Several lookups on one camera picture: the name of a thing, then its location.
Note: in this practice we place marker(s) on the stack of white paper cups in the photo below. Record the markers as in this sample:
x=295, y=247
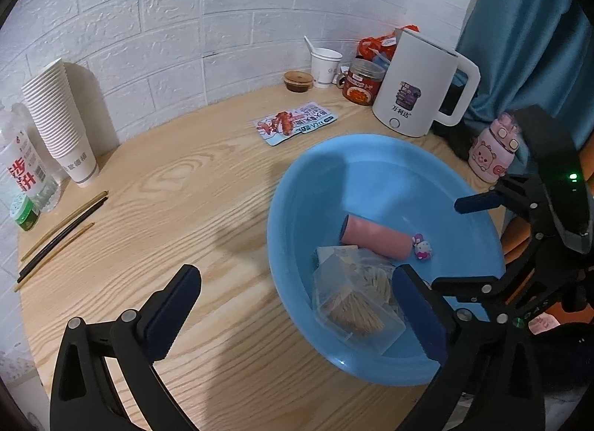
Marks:
x=60, y=124

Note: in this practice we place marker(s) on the pink cylindrical roll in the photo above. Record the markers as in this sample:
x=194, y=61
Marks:
x=376, y=236

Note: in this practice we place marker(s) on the dark chopstick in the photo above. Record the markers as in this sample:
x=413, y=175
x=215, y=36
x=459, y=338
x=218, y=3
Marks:
x=60, y=240

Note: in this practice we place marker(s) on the blue curtain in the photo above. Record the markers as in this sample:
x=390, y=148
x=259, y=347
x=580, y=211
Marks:
x=519, y=41

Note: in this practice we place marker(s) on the white paper cup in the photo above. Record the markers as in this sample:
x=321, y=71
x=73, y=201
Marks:
x=325, y=71

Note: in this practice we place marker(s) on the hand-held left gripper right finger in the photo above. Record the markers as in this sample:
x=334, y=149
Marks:
x=417, y=315

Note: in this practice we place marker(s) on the white plastic spoon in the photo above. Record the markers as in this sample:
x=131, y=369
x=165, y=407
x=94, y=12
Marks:
x=310, y=44

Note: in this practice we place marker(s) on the clear toothpick box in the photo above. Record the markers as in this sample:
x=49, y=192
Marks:
x=352, y=301

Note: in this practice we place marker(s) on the small cartoon toy figure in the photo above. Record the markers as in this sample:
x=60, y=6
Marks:
x=422, y=249

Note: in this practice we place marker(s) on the white electric kettle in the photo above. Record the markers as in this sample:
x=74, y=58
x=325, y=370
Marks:
x=408, y=73

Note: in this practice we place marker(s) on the orange plastic bag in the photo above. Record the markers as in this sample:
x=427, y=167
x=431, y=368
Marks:
x=371, y=46

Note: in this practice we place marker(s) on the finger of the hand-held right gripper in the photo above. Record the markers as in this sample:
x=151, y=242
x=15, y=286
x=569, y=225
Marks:
x=478, y=202
x=464, y=284

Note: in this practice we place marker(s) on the brown sauce cup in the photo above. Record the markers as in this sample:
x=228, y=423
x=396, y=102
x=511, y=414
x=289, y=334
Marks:
x=299, y=81

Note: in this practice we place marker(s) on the light wooden chopstick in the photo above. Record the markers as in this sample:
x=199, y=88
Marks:
x=55, y=257
x=65, y=224

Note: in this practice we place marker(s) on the blue plastic packet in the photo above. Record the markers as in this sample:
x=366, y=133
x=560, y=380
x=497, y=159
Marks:
x=381, y=62

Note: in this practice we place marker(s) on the red labelled clear jar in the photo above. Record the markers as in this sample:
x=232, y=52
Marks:
x=362, y=87

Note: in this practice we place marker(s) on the clear water bottle red label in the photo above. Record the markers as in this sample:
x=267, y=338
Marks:
x=23, y=166

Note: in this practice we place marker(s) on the wooden desktop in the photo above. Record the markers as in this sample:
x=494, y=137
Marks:
x=185, y=189

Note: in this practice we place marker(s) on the pink cartoon kids bottle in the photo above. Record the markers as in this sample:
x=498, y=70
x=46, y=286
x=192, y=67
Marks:
x=487, y=152

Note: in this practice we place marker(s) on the blue plastic basin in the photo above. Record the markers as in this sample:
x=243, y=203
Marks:
x=371, y=180

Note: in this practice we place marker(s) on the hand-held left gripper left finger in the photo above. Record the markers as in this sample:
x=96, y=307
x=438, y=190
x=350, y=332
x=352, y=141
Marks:
x=171, y=315

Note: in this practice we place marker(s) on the light blue snack packet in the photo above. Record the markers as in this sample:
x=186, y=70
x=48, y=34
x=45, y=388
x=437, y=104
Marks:
x=297, y=124

